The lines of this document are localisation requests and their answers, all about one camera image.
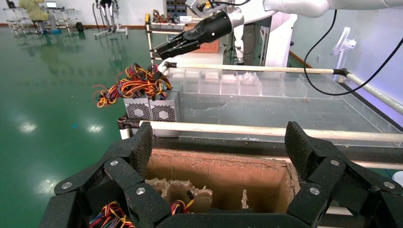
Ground white pipe shelf rack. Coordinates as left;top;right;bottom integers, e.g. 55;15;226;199
144;12;221;62

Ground white metal stand frame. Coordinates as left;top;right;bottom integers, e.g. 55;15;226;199
93;0;129;39

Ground brown pulp divider insert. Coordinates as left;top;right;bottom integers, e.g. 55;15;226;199
145;178;249;215

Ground white robot torso column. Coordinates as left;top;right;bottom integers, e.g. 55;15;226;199
264;12;298;68

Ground seated person in yellow jacket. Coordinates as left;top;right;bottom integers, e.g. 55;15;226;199
18;0;49;23

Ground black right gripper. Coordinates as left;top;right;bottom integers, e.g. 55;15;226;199
154;12;234;60

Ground clear acrylic compartment tray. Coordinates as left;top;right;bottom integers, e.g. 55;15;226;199
168;68;311;99

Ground metal frame desk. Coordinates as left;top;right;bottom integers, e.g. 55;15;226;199
3;7;78;34

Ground white standing fan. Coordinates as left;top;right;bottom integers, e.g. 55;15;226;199
330;27;357;83

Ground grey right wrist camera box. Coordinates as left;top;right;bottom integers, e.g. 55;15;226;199
185;0;221;17

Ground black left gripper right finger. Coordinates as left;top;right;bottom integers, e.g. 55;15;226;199
285;121;403;228

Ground brown cardboard box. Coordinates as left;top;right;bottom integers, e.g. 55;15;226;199
144;148;301;218

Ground long black cable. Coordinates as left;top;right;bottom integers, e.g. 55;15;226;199
303;9;403;96

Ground wires inside box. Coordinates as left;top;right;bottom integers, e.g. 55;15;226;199
89;201;136;228

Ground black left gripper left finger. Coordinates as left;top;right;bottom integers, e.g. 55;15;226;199
39;122;172;228

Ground silver power supply with cables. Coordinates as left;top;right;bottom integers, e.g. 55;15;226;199
169;190;196;215
148;91;182;123
125;62;173;100
93;80;153;122

